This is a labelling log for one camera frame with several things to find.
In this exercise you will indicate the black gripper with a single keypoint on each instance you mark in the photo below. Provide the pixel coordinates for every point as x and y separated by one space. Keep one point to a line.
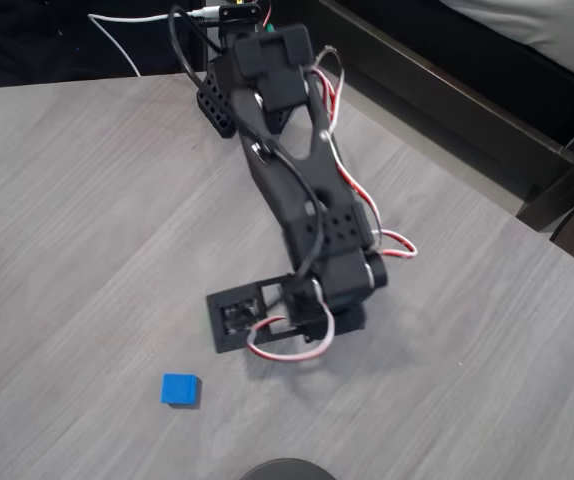
351 320

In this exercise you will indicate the dark round object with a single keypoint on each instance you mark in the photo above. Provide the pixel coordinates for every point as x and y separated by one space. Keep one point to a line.
287 471

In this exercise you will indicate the white mattress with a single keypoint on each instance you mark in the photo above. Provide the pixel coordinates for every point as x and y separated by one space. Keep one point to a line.
542 30

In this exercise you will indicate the dark wooden bed frame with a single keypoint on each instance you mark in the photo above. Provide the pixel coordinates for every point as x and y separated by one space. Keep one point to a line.
447 95

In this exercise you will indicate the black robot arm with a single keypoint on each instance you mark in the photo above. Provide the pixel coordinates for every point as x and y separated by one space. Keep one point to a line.
287 170

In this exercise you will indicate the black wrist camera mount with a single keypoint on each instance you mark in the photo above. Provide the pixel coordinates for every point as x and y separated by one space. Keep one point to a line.
234 312

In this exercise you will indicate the blue cube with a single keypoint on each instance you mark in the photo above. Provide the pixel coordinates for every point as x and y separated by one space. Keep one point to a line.
179 390

